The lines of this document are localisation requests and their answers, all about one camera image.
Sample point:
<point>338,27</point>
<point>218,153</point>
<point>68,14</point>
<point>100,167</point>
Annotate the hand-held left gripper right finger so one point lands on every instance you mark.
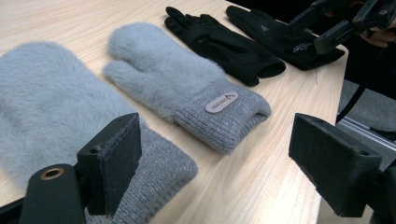
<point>336,165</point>

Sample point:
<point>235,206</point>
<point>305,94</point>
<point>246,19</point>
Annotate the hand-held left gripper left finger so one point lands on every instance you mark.
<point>115,161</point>

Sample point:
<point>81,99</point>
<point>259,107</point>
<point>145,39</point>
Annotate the grey furry mitten with label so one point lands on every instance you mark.
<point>162,71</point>

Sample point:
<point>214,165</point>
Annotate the black glove with white logo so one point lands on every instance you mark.
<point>274,37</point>

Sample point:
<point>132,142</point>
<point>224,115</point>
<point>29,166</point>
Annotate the metal rail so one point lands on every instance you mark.
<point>364,132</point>

